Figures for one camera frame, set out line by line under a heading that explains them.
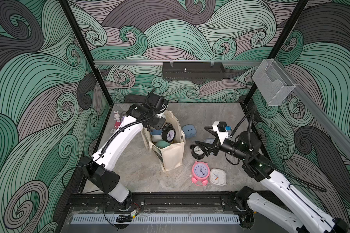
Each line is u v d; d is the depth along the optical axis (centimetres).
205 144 56
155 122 66
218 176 80
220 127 52
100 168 40
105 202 73
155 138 86
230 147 55
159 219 70
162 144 74
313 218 39
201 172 81
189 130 100
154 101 55
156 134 85
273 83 76
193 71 97
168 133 83
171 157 74
